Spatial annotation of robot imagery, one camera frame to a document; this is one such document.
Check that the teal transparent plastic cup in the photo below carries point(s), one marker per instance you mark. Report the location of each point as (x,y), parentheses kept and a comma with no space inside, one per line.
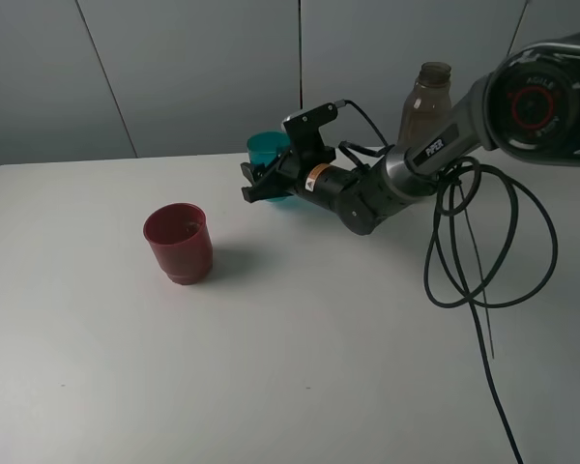
(264,147)

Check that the red plastic cup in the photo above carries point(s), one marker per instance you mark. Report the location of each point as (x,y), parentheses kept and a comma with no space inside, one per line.
(178,236)

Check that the brown transparent water bottle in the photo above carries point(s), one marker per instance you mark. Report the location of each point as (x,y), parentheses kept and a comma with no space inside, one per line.
(428,102)

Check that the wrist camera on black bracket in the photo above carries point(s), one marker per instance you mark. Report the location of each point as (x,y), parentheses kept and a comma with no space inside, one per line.
(303,131)

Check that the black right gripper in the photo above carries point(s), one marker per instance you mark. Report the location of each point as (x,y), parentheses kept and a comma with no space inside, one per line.
(307,175)

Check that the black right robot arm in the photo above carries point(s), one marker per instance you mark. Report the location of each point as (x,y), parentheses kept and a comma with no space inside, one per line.
(529,108)

